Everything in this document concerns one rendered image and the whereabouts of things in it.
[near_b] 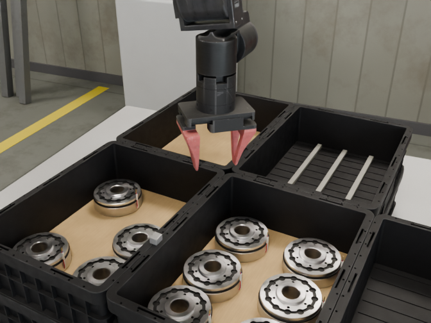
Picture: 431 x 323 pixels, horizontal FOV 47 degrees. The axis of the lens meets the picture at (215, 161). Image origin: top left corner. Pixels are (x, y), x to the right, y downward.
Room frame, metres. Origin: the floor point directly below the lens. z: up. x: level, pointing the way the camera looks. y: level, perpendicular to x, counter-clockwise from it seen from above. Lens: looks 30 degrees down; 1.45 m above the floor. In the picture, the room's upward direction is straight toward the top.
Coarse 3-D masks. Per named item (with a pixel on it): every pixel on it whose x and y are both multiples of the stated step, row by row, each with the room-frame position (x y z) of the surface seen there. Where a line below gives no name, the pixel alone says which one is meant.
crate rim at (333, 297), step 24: (216, 192) 0.79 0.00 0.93; (288, 192) 0.79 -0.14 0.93; (192, 216) 0.71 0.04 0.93; (168, 240) 0.64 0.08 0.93; (360, 240) 0.64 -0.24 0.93; (144, 264) 0.58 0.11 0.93; (120, 288) 0.53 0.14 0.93; (336, 288) 0.53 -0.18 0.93; (120, 312) 0.50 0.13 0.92; (144, 312) 0.48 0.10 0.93
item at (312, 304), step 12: (276, 276) 0.63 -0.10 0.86; (288, 276) 0.63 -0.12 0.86; (300, 276) 0.63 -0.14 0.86; (264, 288) 0.60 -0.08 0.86; (312, 288) 0.60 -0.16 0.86; (264, 300) 0.57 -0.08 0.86; (276, 300) 0.57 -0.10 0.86; (312, 300) 0.58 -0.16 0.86; (276, 312) 0.55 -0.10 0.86; (288, 312) 0.55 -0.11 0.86; (300, 312) 0.55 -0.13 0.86; (312, 312) 0.55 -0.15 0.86
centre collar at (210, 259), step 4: (204, 260) 0.66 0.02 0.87; (208, 260) 0.66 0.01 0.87; (212, 260) 0.66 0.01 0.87; (216, 260) 0.66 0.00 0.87; (220, 260) 0.66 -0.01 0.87; (200, 264) 0.65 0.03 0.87; (204, 264) 0.65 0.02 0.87; (220, 264) 0.66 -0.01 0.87; (224, 264) 0.65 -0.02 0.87; (200, 268) 0.64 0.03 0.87; (204, 268) 0.64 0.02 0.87; (224, 268) 0.64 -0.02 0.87; (200, 272) 0.64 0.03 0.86; (204, 272) 0.63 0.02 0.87; (208, 272) 0.63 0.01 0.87; (212, 272) 0.63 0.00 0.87; (216, 272) 0.63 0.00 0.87; (220, 272) 0.63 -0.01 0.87; (224, 272) 0.64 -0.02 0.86; (208, 276) 0.63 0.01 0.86; (212, 276) 0.63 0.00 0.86; (216, 276) 0.63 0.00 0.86
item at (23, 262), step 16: (112, 144) 0.99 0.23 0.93; (128, 144) 0.98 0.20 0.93; (80, 160) 0.91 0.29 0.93; (176, 160) 0.91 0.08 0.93; (64, 176) 0.85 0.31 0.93; (32, 192) 0.78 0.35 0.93; (0, 256) 0.61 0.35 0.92; (16, 256) 0.60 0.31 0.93; (32, 272) 0.58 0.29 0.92; (48, 272) 0.56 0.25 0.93; (64, 272) 0.56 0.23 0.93; (64, 288) 0.55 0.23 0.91; (80, 288) 0.53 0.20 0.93; (96, 288) 0.53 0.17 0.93; (96, 304) 0.52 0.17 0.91
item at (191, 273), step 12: (204, 252) 0.69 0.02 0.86; (216, 252) 0.69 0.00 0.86; (192, 264) 0.66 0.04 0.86; (228, 264) 0.66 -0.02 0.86; (240, 264) 0.66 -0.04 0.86; (192, 276) 0.63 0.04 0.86; (204, 276) 0.63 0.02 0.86; (228, 276) 0.63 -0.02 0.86; (204, 288) 0.60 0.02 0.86; (216, 288) 0.60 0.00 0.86
